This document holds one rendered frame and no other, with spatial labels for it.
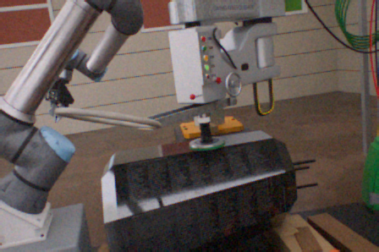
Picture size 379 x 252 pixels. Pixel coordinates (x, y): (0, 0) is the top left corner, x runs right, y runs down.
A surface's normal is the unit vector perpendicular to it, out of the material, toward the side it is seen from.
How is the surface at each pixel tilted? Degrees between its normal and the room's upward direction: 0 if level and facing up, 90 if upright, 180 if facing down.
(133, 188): 45
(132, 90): 90
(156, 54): 90
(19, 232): 90
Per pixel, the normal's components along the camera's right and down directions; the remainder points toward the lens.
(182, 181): 0.04, -0.57
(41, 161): 0.22, 0.17
